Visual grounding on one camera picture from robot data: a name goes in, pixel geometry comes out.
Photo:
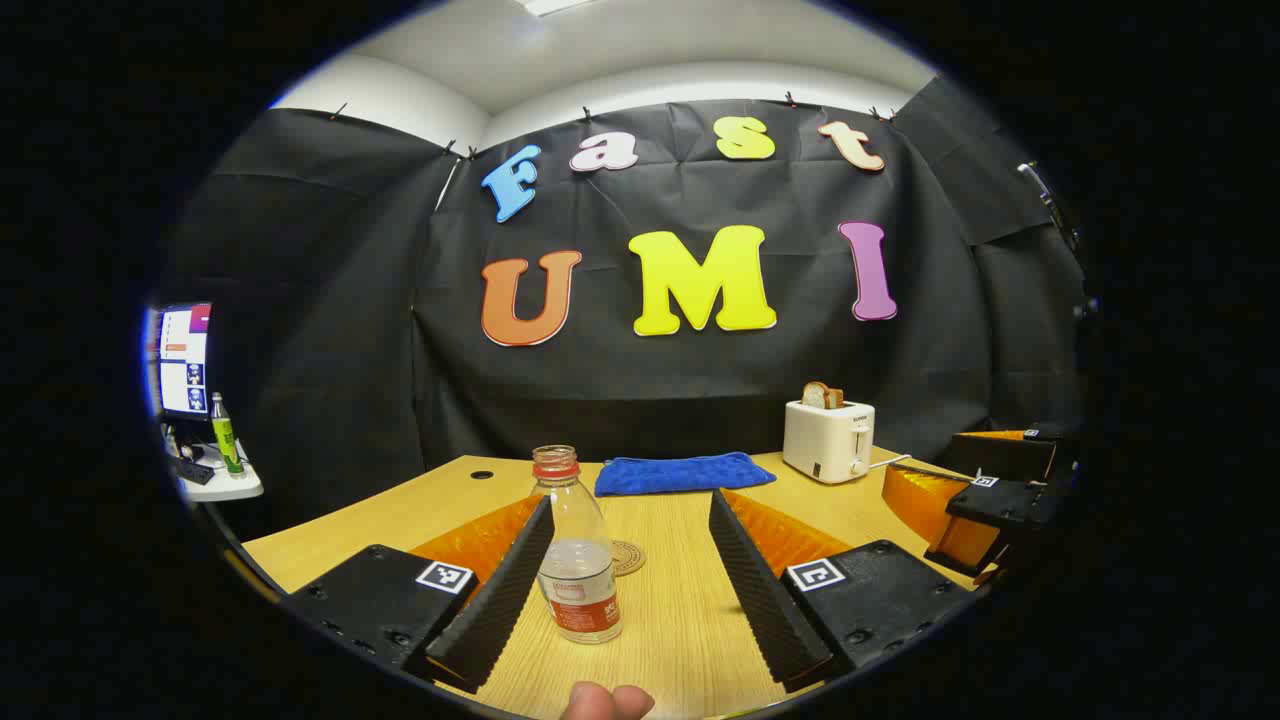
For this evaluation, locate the clear plastic water bottle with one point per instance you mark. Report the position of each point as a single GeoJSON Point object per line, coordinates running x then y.
{"type": "Point", "coordinates": [580, 580]}

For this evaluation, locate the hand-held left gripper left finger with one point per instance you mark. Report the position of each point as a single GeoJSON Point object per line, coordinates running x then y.
{"type": "Point", "coordinates": [500, 590]}

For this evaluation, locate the blue towel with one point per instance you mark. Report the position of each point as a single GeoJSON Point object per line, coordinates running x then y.
{"type": "Point", "coordinates": [680, 473]}

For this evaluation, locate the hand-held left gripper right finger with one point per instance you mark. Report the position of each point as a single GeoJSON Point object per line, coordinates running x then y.
{"type": "Point", "coordinates": [755, 590]}

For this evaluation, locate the round wooden coaster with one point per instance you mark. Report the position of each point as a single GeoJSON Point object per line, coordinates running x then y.
{"type": "Point", "coordinates": [630, 560]}

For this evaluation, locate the white toaster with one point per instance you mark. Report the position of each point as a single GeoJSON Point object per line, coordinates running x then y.
{"type": "Point", "coordinates": [825, 440]}

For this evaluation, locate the computer monitor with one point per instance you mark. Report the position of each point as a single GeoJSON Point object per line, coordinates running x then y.
{"type": "Point", "coordinates": [185, 360]}

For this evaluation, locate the ceiling light panel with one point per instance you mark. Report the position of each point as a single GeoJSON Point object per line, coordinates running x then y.
{"type": "Point", "coordinates": [555, 6]}

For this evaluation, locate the black keyboard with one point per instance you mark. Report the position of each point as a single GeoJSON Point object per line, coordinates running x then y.
{"type": "Point", "coordinates": [192, 470]}

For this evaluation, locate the black backdrop cloth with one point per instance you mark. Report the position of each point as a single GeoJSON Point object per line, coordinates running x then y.
{"type": "Point", "coordinates": [330, 330]}

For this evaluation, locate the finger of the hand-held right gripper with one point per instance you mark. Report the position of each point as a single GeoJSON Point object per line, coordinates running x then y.
{"type": "Point", "coordinates": [1010, 455]}
{"type": "Point", "coordinates": [990, 503]}

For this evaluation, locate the white side table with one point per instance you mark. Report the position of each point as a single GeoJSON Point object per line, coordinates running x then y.
{"type": "Point", "coordinates": [225, 487]}

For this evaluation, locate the green drink bottle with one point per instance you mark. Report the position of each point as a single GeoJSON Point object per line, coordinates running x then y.
{"type": "Point", "coordinates": [227, 440]}

